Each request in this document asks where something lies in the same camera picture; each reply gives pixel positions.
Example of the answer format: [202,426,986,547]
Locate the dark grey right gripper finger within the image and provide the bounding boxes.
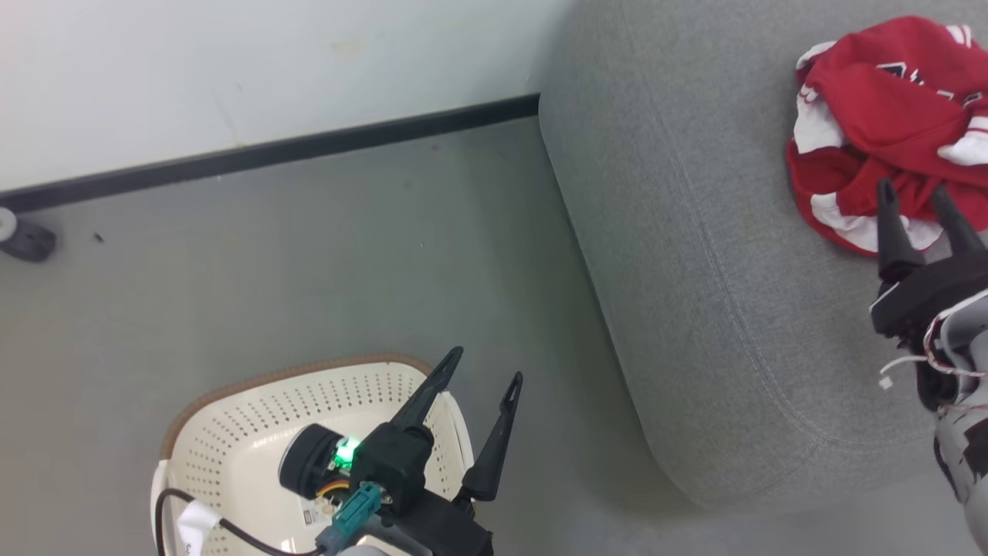
[931,184,988,260]
[877,178,926,281]

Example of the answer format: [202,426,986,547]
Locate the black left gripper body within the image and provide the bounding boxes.
[351,422,496,556]

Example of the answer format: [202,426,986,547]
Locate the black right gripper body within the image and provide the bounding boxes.
[871,251,988,337]

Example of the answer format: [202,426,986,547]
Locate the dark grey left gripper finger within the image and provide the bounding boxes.
[462,372,524,504]
[390,346,465,433]

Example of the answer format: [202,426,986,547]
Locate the red white sports jersey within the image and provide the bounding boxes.
[785,15,988,257]

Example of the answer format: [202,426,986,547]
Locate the cream perforated laundry basket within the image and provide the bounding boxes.
[151,354,475,556]

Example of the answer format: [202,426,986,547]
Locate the grey fabric sofa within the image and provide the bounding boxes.
[538,0,988,510]

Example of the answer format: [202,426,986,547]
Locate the white paper label tag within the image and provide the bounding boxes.
[176,500,222,556]

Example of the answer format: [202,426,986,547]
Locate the dark baseboard strip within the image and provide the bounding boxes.
[0,93,541,215]

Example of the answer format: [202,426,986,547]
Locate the black caster wheel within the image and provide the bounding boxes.
[0,219,57,263]

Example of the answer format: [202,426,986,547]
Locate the red white wire bundle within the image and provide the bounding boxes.
[880,290,988,410]

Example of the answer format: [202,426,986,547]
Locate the teal cable connector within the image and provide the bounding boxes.
[315,482,384,555]

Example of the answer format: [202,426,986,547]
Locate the thin black cable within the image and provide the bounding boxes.
[154,488,325,556]

